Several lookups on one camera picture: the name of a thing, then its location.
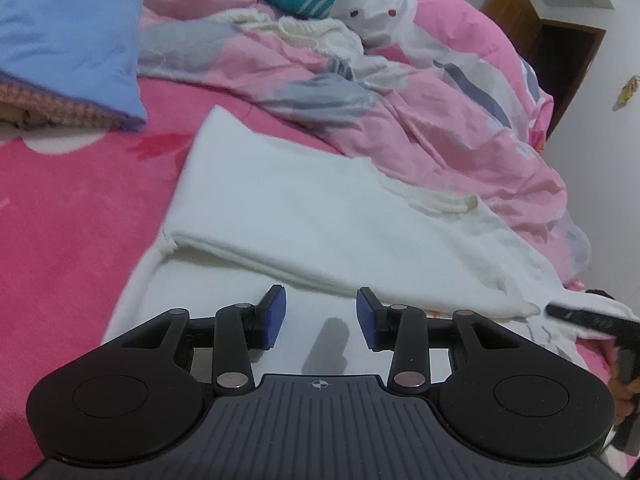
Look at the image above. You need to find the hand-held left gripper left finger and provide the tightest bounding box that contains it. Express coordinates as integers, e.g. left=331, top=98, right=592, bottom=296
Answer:
left=120, top=285, right=287, bottom=395

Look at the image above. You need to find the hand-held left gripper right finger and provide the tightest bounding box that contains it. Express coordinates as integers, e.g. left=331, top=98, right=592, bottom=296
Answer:
left=356, top=287, right=523, bottom=395

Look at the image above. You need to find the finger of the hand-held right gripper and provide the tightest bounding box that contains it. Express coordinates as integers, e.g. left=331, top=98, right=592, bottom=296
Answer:
left=545, top=301, right=626, bottom=336

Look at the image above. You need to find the white sweatshirt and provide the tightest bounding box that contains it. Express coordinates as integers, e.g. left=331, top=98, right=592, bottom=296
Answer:
left=102, top=105, right=640, bottom=376

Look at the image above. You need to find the person's right hand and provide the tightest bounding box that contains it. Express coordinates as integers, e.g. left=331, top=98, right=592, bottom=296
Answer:
left=601, top=342, right=640, bottom=426

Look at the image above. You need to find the pink printed duvet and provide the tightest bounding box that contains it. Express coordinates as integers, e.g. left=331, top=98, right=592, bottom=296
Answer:
left=137, top=0, right=593, bottom=281

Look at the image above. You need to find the pink floral bed blanket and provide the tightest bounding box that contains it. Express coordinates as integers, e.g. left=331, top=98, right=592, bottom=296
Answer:
left=0, top=72, right=616, bottom=466

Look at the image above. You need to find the cream knitted sweater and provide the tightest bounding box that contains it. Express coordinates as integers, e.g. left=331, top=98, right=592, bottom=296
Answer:
left=220, top=7, right=366, bottom=56

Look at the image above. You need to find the houndstooth patterned blanket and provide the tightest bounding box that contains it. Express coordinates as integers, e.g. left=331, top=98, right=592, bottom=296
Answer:
left=0, top=77, right=146, bottom=133

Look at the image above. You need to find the beige folded cloth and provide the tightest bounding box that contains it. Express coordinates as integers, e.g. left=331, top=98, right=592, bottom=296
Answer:
left=0, top=105, right=48, bottom=131

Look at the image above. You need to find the blue folded cloth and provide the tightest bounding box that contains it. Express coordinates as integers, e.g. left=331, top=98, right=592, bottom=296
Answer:
left=0, top=0, right=148, bottom=123

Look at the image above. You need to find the yellow wall sticker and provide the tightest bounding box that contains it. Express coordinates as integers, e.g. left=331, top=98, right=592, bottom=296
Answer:
left=614, top=75, right=640, bottom=110

